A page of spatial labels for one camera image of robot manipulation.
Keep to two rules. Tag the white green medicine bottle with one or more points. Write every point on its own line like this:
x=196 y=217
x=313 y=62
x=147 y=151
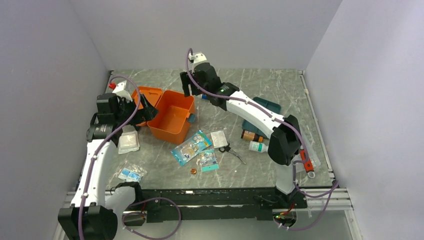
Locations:
x=258 y=147

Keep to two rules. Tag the clear zip bag white pads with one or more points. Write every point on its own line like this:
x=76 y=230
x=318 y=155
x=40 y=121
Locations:
x=218 y=139

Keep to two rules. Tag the blue cotton swab pack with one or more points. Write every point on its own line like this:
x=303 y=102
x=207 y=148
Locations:
x=187 y=150

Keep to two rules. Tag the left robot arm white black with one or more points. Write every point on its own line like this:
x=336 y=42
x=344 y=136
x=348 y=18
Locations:
x=90 y=215

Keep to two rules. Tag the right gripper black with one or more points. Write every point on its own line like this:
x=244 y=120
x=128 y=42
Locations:
x=186 y=80

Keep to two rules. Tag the white gauze pack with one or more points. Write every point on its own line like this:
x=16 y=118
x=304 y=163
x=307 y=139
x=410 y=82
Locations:
x=128 y=142

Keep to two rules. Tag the clear plastic case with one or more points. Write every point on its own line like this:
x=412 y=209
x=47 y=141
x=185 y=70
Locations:
x=312 y=156

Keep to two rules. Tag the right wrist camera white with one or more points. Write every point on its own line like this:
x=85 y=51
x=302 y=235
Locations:
x=196 y=59

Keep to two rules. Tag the orange medicine box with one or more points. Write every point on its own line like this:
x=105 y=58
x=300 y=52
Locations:
x=175 y=114

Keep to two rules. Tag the red handled adjustable wrench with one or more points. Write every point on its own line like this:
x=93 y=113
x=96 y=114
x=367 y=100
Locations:
x=307 y=164

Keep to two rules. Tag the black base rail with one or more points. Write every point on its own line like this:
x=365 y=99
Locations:
x=260 y=203

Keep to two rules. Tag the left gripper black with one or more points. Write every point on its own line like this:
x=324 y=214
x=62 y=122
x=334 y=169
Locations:
x=147 y=113

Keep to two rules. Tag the small teal bandage pack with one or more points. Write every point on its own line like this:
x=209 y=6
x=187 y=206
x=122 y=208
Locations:
x=208 y=161

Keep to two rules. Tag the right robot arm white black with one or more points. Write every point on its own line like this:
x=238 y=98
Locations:
x=283 y=132

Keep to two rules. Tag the clear bag blue packets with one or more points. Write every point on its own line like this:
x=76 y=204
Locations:
x=130 y=172

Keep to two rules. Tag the black handled scissors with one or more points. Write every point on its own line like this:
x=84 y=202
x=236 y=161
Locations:
x=227 y=149

